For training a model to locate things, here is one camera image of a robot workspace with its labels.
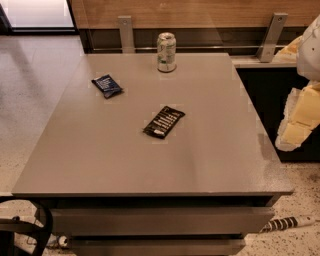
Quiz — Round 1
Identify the black chair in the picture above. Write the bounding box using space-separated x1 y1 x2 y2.
0 200 53 256

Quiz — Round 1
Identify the grey table with drawers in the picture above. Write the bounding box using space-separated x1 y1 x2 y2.
13 54 293 256

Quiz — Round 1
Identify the black snack bar wrapper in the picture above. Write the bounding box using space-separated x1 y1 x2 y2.
143 106 185 139

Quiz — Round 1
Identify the left metal wall bracket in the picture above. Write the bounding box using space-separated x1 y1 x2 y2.
118 16 135 54

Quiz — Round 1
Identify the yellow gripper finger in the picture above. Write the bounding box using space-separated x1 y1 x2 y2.
275 83 320 152
274 36 302 62

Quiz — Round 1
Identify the black and white striped cable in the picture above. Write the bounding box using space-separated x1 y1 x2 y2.
259 215 320 234

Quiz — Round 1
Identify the metal rail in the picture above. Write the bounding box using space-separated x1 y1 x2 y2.
91 44 288 52

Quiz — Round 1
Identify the right metal wall bracket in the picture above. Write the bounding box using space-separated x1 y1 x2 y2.
256 12 288 63

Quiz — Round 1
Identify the metal wall bracket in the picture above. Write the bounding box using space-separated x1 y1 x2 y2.
118 16 135 54
256 12 288 63

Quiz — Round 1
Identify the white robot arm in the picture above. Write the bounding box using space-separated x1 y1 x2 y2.
275 16 320 151

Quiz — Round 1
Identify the green and white soda can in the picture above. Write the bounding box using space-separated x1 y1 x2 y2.
157 32 176 72

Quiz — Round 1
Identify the blue rxbar blueberry wrapper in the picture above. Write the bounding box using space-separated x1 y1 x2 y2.
91 74 123 99

